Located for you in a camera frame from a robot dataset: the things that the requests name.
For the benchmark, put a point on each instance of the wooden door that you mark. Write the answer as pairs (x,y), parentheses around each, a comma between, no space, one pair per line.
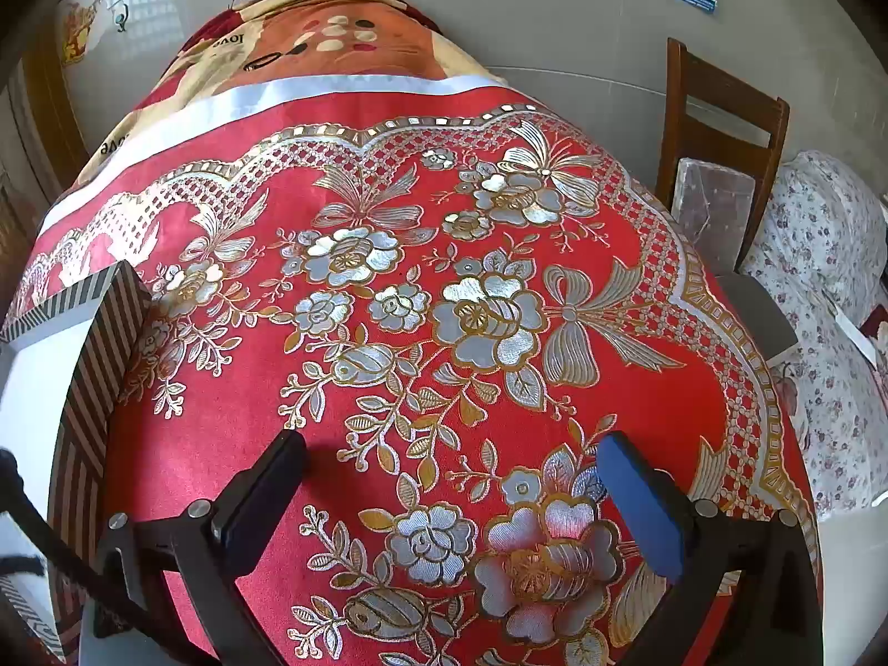
(55,118)

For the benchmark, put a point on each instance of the striped white box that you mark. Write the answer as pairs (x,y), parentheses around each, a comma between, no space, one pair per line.
(104,361)

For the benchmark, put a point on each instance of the red floral tablecloth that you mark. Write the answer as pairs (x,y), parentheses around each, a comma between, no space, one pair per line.
(416,388)

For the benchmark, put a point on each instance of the pink wrapped package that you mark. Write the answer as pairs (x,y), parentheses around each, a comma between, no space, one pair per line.
(714,211)

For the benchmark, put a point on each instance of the dark red cushion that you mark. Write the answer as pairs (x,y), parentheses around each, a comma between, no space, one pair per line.
(877,333)

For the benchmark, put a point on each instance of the grey seat pad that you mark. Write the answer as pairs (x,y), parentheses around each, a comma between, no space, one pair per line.
(760,319)

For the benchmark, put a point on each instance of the floral bedding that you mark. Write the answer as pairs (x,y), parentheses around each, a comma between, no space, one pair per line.
(825,222)

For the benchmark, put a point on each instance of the wooden chair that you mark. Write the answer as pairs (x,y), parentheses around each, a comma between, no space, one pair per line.
(721,94)

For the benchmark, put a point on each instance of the printed beige orange blanket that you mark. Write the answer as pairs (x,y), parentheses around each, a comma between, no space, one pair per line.
(312,48)

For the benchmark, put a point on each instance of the wall hook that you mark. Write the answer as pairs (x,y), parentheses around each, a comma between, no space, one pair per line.
(122,18)

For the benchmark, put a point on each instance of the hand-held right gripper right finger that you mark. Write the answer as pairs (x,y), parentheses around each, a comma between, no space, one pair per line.
(642,506)

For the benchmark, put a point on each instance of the cartoon wall sticker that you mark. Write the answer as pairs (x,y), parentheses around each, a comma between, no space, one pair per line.
(76,28)

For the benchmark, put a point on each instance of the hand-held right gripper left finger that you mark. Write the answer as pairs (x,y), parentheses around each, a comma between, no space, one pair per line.
(260,506)

